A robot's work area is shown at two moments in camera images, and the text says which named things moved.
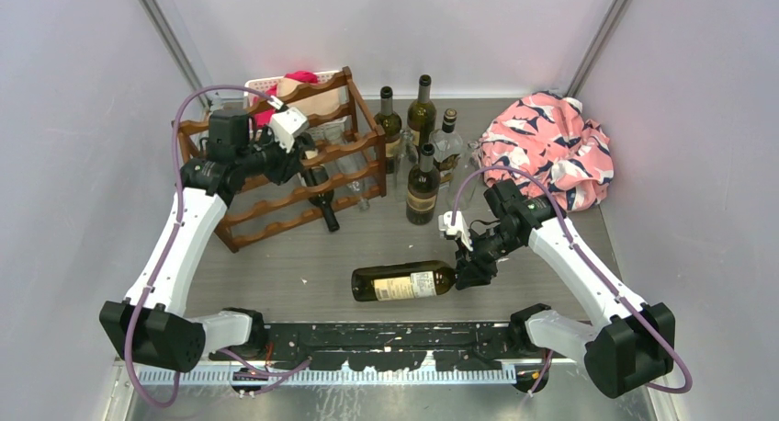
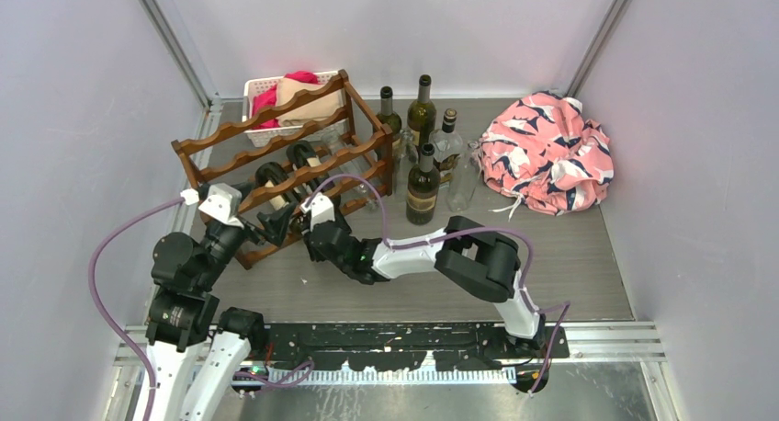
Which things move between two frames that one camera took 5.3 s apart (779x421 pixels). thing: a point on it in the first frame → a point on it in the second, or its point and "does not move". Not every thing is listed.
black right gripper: [470, 272] → [315, 255]
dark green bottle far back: [422, 116] does not move
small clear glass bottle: [405, 154] does not move
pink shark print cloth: [547, 135] does not move
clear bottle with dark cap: [447, 149] does not move
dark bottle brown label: [423, 187] does not move
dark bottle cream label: [393, 282] → [271, 174]
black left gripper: [290, 164] → [276, 223]
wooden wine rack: [346, 168] does not move
